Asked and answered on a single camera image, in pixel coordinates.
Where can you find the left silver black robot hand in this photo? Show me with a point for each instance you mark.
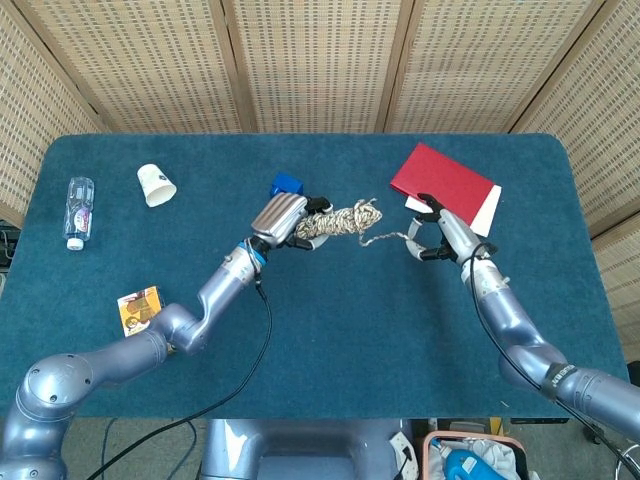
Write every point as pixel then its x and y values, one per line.
pixel 277 217

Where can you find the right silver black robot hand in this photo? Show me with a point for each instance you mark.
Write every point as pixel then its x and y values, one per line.
pixel 457 235

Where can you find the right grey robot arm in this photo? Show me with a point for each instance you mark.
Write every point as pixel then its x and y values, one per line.
pixel 520 325

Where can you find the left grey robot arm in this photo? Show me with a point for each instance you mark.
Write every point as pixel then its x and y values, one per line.
pixel 60 385

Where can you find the white paper sheet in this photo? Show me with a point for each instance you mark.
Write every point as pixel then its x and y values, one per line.
pixel 487 217

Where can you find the blue plastic building block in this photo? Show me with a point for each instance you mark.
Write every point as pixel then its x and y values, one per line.
pixel 286 182

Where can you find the red booklet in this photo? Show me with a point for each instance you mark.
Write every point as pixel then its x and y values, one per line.
pixel 442 175

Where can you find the white paper cup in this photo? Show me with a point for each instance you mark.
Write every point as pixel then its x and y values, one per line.
pixel 155 187

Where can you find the blue carpet table cover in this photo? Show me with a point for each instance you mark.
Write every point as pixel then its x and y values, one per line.
pixel 350 325

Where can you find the yellow printed carton box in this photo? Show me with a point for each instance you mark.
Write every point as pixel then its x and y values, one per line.
pixel 137 310

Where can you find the clear plastic water bottle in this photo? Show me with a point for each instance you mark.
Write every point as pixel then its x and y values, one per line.
pixel 79 210

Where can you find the white power strip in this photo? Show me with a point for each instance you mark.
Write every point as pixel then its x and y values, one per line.
pixel 402 450

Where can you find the pink plastic basket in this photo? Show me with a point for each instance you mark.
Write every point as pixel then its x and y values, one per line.
pixel 427 457

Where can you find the white cloth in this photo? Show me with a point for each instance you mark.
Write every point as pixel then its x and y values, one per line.
pixel 495 457

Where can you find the blue spray bottle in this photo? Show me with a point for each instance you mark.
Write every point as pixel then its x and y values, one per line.
pixel 457 467

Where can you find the grey robot torso base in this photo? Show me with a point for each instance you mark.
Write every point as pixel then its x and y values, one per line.
pixel 300 450

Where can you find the black equipment box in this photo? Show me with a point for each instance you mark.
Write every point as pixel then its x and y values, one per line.
pixel 6 242

